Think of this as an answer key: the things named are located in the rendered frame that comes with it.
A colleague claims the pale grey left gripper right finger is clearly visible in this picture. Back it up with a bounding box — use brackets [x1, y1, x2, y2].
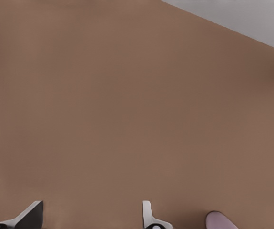
[142, 200, 173, 229]

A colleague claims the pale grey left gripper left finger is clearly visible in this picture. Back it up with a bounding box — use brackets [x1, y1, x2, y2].
[0, 200, 44, 229]

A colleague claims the pink cup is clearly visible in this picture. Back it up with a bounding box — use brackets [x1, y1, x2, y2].
[205, 210, 239, 229]

